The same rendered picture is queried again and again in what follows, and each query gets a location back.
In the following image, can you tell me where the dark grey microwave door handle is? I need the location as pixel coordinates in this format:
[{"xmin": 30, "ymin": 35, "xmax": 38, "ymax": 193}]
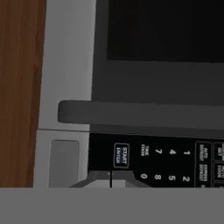
[{"xmin": 57, "ymin": 100, "xmax": 224, "ymax": 131}]

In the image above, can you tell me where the brown wooden cupboard panel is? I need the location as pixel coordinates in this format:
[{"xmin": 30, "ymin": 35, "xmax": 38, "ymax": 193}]
[{"xmin": 0, "ymin": 0, "xmax": 48, "ymax": 189}]

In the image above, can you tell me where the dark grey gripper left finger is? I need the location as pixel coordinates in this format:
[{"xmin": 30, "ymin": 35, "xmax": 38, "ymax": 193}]
[{"xmin": 68, "ymin": 170, "xmax": 112, "ymax": 189}]

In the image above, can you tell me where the dark microwave door with window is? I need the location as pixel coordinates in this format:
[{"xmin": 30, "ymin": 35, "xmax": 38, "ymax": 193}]
[{"xmin": 89, "ymin": 0, "xmax": 224, "ymax": 139}]

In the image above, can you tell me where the white microwave oven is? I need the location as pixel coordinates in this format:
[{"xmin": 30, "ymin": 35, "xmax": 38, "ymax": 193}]
[{"xmin": 32, "ymin": 0, "xmax": 224, "ymax": 189}]

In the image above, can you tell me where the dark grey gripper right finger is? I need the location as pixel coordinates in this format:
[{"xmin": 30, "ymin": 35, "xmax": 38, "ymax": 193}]
[{"xmin": 110, "ymin": 170, "xmax": 153, "ymax": 189}]

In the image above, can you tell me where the microwave start button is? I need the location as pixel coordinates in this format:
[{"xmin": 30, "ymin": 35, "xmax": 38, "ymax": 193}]
[{"xmin": 113, "ymin": 142, "xmax": 130, "ymax": 170}]

